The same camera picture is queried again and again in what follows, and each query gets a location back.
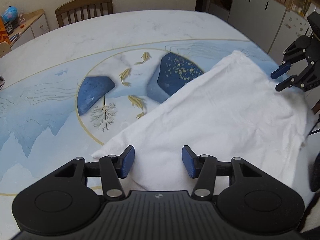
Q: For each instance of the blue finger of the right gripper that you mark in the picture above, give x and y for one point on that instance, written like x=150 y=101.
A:
x=294 y=53

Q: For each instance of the white wall cupboard unit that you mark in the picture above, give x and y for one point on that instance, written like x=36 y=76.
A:
x=268 y=23

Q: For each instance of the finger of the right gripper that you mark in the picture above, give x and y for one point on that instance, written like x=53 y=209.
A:
x=293 y=78

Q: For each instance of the white pink printed t-shirt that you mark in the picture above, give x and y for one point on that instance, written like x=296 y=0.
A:
x=233 y=110

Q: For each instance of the blue globe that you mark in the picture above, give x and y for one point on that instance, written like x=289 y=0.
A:
x=10 y=14

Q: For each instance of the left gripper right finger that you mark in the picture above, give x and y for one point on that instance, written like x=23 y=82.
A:
x=203 y=168

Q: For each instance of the brown wooden chair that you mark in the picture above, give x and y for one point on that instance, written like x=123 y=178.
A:
x=80 y=10

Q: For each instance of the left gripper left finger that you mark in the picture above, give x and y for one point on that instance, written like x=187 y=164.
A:
x=113 y=168

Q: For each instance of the white drawer cabinet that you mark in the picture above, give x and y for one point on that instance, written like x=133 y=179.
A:
x=34 y=26

